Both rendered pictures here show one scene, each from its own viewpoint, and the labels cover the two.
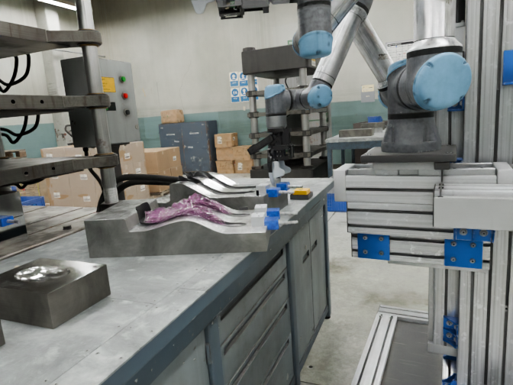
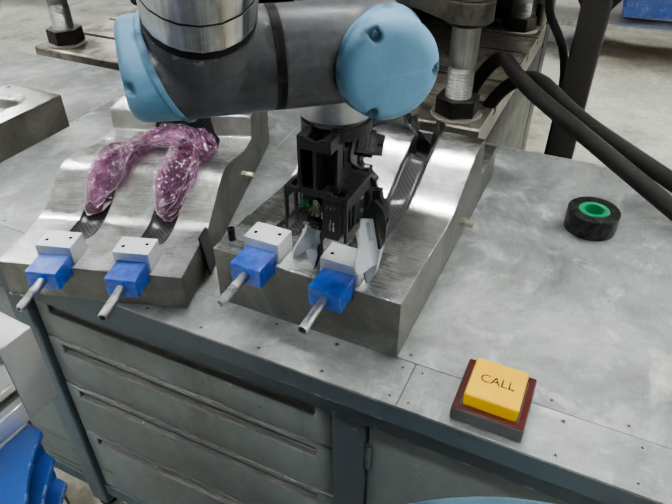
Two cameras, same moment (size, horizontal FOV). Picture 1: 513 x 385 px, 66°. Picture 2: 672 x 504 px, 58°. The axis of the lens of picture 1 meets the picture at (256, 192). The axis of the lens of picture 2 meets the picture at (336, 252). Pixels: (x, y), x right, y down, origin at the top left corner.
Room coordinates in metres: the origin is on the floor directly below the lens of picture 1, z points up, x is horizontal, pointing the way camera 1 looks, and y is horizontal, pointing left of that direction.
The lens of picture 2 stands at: (1.50, -0.65, 1.36)
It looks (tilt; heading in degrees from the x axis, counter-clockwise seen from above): 37 degrees down; 92
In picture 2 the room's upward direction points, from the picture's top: straight up
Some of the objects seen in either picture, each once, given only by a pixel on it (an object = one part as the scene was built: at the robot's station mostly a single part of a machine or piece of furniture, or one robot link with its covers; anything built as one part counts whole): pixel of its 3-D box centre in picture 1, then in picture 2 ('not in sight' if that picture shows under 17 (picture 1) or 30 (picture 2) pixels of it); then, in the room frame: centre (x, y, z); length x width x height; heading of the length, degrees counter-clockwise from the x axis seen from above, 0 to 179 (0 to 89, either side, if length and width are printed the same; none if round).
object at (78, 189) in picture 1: (97, 179); not in sight; (5.36, 2.14, 0.47); 1.22 x 0.80 x 0.94; 71
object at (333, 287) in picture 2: (285, 186); (328, 294); (1.47, -0.11, 0.89); 0.13 x 0.05 x 0.05; 67
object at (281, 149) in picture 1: (279, 144); (333, 172); (1.47, -0.10, 1.05); 0.09 x 0.08 x 0.12; 67
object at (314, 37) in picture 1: (314, 32); not in sight; (0.96, -0.16, 1.34); 0.11 x 0.08 x 0.11; 179
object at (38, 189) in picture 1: (42, 186); not in sight; (5.89, 3.19, 0.34); 0.63 x 0.45 x 0.40; 67
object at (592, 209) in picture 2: not in sight; (591, 218); (1.88, 0.17, 0.82); 0.08 x 0.08 x 0.04
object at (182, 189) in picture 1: (216, 194); (377, 193); (1.53, 0.16, 0.87); 0.50 x 0.26 x 0.14; 67
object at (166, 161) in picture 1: (137, 173); not in sight; (6.34, 1.88, 0.37); 1.20 x 0.82 x 0.74; 75
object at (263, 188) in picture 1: (275, 192); (249, 271); (1.37, -0.07, 0.89); 0.13 x 0.05 x 0.05; 67
